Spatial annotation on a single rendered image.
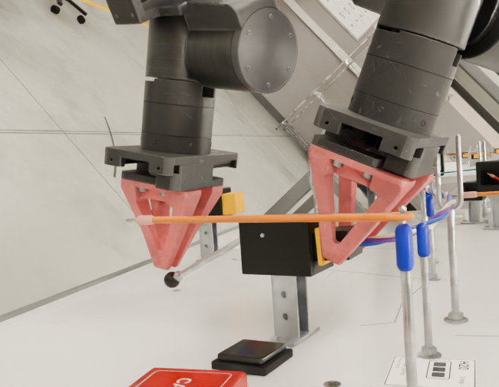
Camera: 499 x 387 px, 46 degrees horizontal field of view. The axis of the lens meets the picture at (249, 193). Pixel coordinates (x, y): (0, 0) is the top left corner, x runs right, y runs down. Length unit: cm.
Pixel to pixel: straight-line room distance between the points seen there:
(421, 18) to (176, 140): 20
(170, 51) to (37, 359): 25
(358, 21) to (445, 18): 772
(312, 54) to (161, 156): 773
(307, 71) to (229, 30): 773
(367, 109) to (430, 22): 6
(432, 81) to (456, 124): 756
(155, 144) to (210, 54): 9
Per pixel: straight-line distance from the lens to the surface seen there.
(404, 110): 38
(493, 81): 142
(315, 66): 812
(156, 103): 46
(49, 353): 48
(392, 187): 37
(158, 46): 47
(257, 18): 41
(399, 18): 38
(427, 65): 38
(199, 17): 42
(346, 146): 38
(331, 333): 46
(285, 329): 44
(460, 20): 39
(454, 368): 39
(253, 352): 39
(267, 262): 43
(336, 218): 29
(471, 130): 795
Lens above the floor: 126
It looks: 16 degrees down
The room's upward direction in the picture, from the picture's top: 45 degrees clockwise
